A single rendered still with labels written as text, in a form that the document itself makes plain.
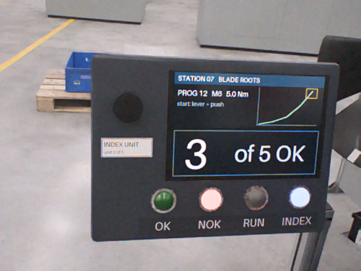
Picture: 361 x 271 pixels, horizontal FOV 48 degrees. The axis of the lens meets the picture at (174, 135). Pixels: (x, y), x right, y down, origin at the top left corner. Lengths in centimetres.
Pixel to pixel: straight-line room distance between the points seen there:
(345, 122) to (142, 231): 77
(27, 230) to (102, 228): 183
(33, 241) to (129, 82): 182
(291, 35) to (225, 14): 105
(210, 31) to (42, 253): 493
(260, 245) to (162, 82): 187
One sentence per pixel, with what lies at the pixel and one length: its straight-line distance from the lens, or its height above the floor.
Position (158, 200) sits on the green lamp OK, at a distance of 42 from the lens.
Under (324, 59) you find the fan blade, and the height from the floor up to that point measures 108.
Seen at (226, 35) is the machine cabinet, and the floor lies 22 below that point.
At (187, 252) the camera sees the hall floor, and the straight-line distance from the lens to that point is 210.
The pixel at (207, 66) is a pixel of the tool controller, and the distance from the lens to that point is 41.
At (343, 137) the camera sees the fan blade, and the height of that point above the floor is 96.
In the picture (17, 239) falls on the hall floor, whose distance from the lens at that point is 220.
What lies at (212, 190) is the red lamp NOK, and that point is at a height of 113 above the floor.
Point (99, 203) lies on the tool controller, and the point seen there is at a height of 111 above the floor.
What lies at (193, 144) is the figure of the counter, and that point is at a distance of 41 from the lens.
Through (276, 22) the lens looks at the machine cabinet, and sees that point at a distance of 657.
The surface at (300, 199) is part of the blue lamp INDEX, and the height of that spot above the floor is 112.
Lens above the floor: 135
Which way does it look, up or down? 24 degrees down
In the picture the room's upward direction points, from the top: 5 degrees clockwise
